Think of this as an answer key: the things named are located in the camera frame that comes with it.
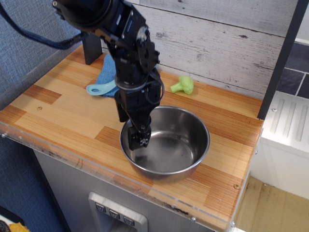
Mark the blue folded cloth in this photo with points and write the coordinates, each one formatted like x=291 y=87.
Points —
x=108 y=71

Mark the dark shelf post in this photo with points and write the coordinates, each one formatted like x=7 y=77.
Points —
x=287 y=46
x=92 y=48

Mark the dark left shelf post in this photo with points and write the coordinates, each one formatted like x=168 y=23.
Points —
x=92 y=48

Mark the yellow object bottom left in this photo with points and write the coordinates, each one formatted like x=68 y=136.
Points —
x=18 y=227

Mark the dark right shelf post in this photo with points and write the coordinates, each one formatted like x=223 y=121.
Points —
x=287 y=46

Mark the clear acrylic edge guard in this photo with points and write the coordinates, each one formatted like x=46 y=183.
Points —
x=211 y=193

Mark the light blue dish brush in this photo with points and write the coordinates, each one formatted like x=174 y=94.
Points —
x=101 y=89

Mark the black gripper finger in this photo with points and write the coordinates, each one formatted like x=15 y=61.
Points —
x=145 y=135
x=133 y=138

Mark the white toy sink unit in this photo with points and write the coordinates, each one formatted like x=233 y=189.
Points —
x=282 y=155

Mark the silver dispenser button panel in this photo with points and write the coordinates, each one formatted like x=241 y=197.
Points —
x=110 y=216

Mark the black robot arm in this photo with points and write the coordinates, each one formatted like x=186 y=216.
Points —
x=126 y=34

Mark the green toy broccoli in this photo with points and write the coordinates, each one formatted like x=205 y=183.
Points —
x=185 y=84

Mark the grey toy fridge cabinet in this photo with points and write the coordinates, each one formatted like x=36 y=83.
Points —
x=167 y=206

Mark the stainless steel pot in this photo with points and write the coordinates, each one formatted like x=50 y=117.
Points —
x=178 y=144

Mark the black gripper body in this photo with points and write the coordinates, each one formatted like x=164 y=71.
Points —
x=137 y=105

